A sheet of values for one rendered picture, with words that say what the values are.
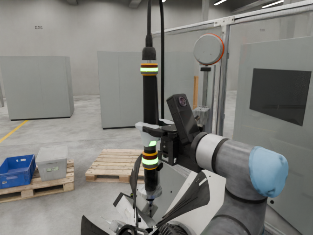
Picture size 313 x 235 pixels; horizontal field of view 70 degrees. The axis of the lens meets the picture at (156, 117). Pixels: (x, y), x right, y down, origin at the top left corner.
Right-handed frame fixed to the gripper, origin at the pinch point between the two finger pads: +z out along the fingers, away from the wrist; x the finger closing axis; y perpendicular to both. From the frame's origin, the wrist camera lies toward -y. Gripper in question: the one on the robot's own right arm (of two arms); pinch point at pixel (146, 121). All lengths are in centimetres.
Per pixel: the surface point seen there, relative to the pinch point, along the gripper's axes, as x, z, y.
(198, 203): 10.0, -11.4, 24.5
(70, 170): 72, 287, 153
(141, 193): -3.6, -2.0, 19.9
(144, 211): 20, 27, 54
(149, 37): -0.7, -2.3, -21.7
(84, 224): -6, 38, 55
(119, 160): 150, 266, 152
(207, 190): 14.1, -11.4, 21.9
